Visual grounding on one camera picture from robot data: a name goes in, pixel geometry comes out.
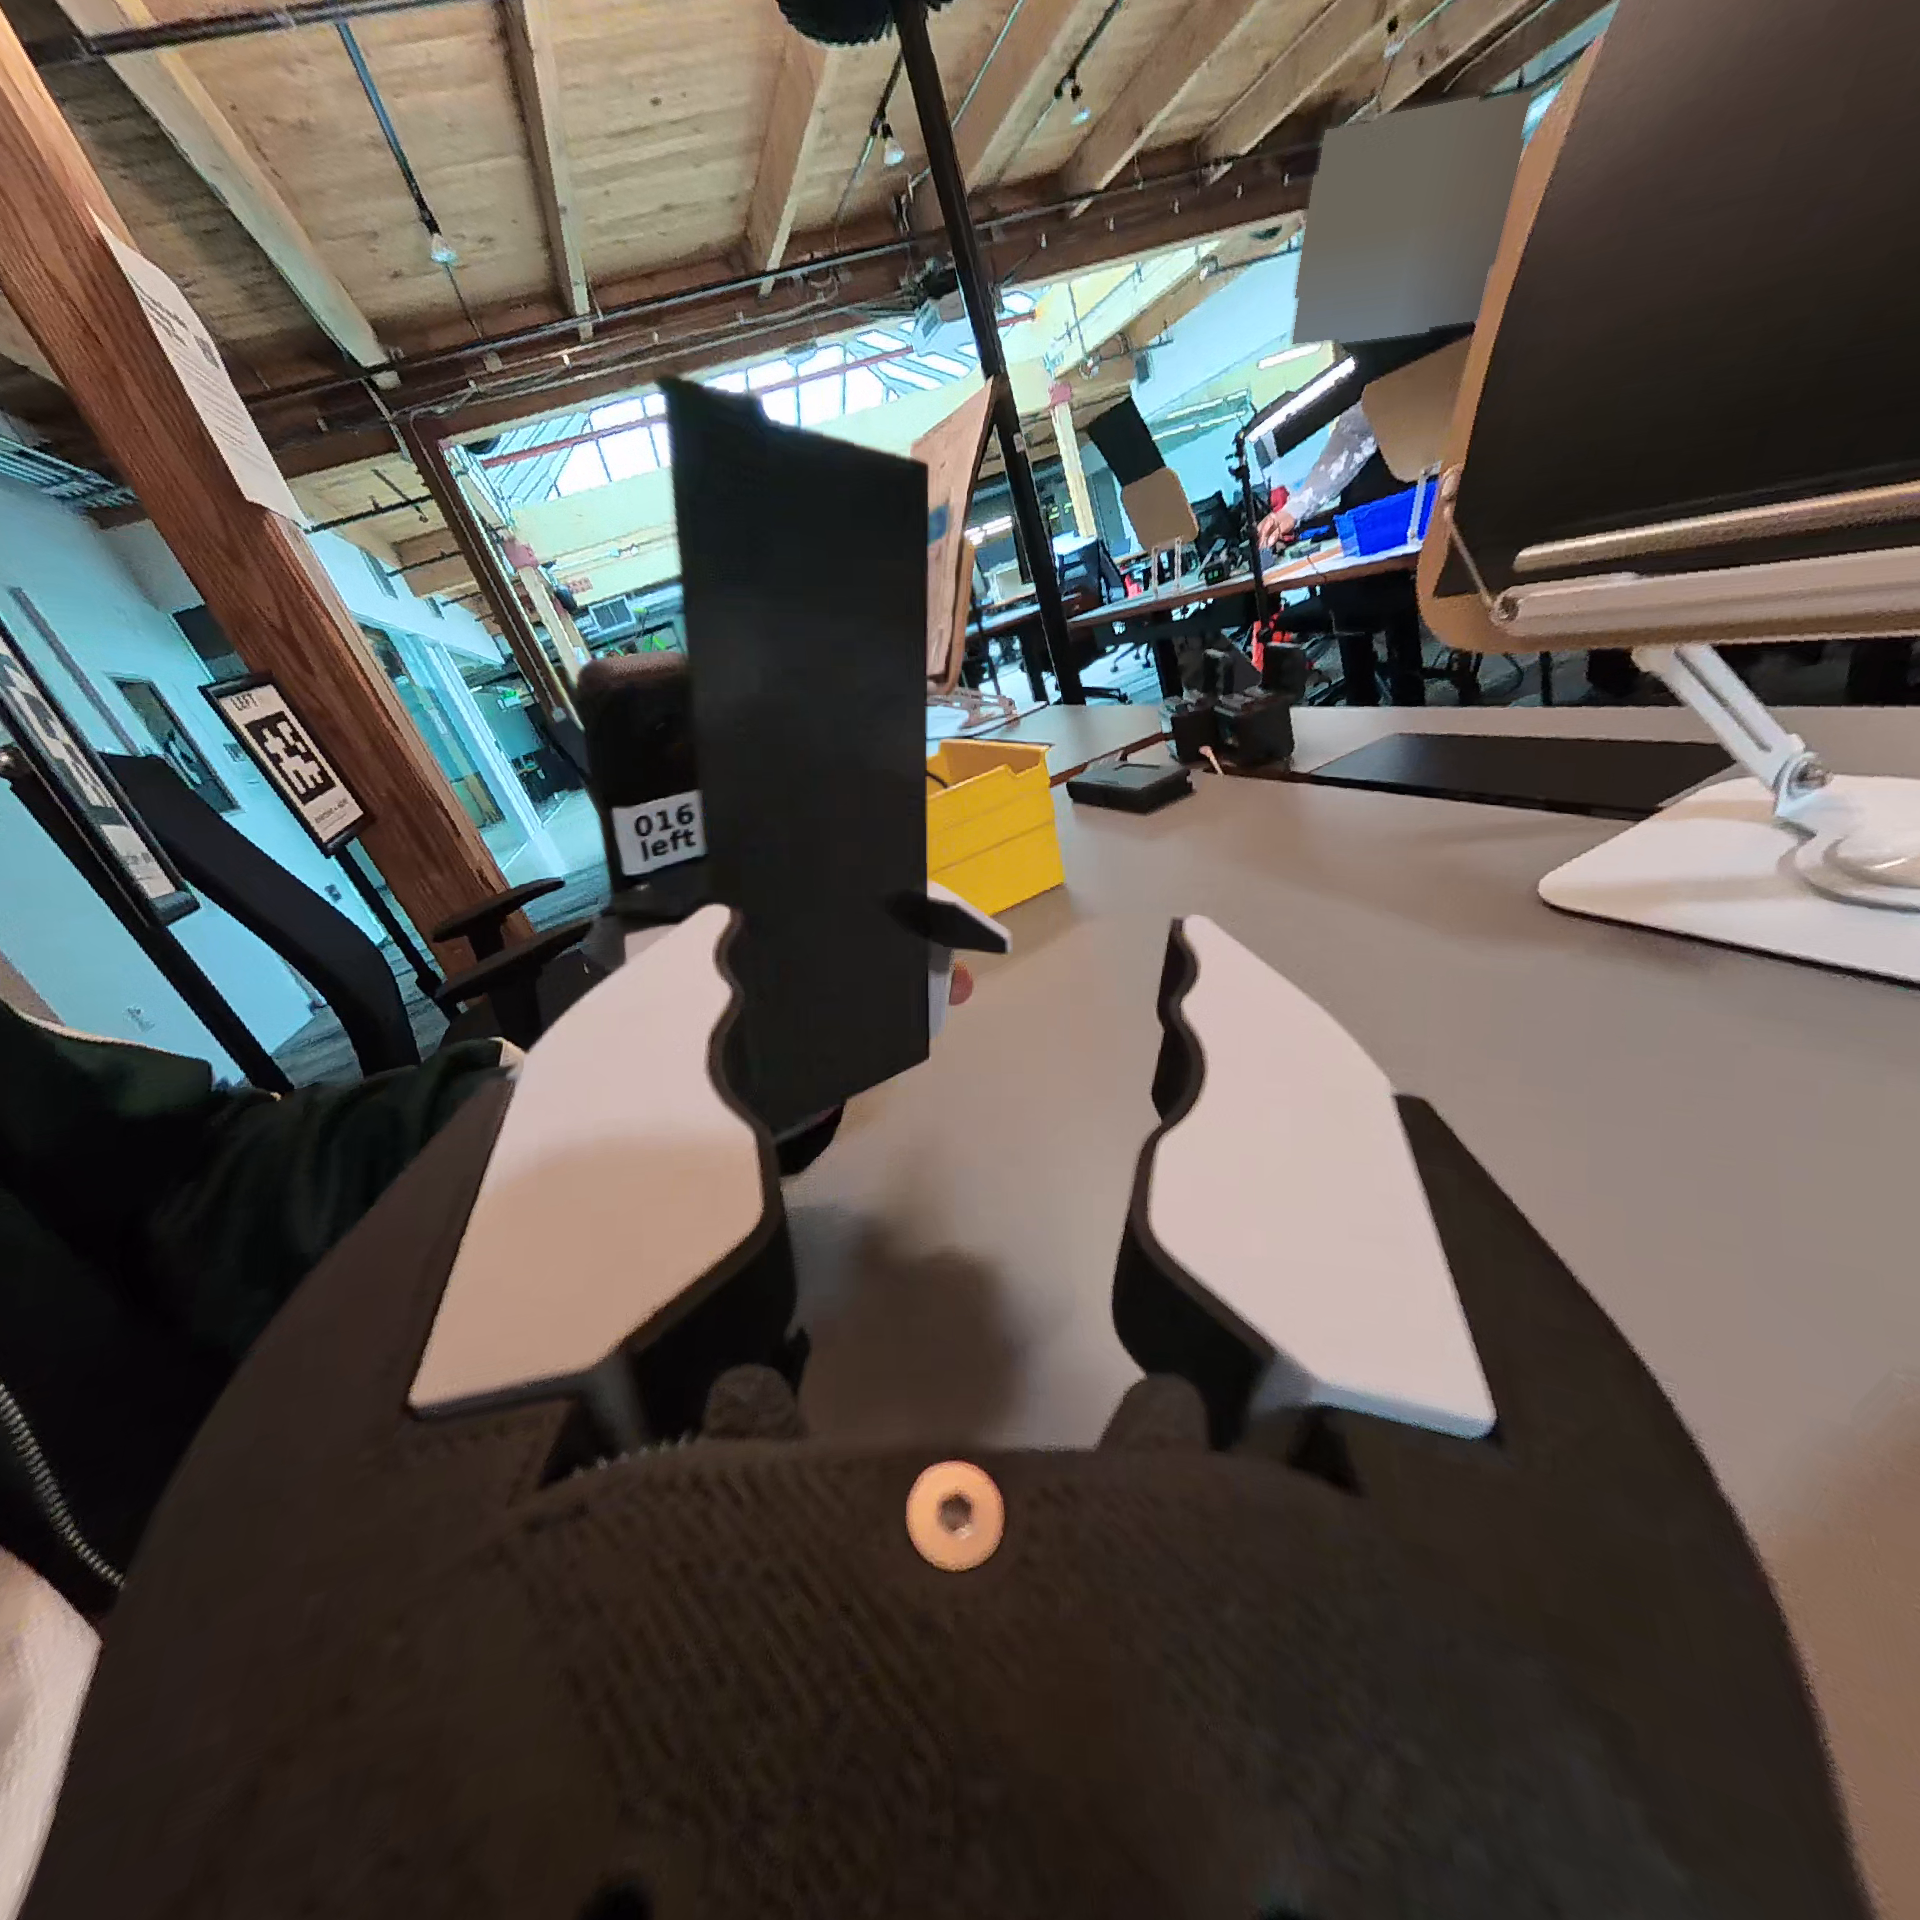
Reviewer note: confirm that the yellow plastic bin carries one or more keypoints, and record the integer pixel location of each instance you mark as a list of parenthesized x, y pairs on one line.
[(989, 840)]

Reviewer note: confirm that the person's left hand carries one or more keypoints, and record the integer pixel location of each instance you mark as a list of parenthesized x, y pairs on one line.
[(961, 985)]

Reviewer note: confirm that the person's green jacket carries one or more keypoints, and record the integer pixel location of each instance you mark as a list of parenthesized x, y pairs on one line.
[(91, 1274)]

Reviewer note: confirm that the white paper notice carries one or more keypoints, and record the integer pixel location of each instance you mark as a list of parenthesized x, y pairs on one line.
[(195, 361)]

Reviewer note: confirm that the person's white ribbed top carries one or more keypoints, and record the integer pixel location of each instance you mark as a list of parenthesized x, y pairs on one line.
[(39, 1725)]

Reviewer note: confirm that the black pole with disc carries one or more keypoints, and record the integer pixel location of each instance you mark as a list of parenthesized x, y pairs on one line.
[(976, 298)]

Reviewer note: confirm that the wooden board on stand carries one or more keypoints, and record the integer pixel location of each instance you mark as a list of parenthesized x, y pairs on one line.
[(1418, 399)]

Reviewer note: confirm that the black desk mat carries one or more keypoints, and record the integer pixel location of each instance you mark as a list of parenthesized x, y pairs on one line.
[(1515, 772)]

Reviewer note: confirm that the black charger dock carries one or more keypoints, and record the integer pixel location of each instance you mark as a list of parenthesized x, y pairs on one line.
[(1259, 731), (1195, 731)]

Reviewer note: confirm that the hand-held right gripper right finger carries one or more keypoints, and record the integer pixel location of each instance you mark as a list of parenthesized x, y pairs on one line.
[(1305, 1200)]

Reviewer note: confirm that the framed tag sign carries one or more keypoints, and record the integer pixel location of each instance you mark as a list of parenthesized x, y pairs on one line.
[(61, 750), (292, 757)]

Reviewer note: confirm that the black plate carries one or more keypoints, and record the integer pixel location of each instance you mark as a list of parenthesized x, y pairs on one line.
[(810, 675)]

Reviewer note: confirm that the flat black box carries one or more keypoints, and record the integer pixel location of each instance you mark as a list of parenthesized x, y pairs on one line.
[(1133, 783)]

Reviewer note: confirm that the wooden pillar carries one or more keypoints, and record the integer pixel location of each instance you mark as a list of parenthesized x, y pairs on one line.
[(286, 599)]

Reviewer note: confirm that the white laptop stand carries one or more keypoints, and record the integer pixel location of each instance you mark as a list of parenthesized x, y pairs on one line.
[(1680, 901)]

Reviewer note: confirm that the grey desk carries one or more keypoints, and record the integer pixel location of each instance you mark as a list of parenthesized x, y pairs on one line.
[(1500, 1140)]

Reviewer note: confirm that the blue plastic bin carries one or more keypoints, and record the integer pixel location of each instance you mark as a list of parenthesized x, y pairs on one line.
[(1387, 524)]

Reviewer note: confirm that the wooden background desk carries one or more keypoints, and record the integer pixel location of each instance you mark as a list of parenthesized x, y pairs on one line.
[(1200, 599)]

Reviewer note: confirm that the person's left forearm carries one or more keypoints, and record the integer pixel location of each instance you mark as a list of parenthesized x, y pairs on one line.
[(374, 1155)]

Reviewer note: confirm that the wooden document board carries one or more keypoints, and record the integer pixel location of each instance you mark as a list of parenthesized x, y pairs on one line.
[(951, 524)]

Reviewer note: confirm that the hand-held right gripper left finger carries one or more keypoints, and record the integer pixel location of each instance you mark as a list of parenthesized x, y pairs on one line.
[(600, 1171)]

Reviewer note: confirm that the black office chair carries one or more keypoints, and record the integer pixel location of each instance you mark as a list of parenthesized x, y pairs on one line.
[(271, 901)]

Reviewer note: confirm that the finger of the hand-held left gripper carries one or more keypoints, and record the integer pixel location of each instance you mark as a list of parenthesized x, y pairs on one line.
[(967, 929)]

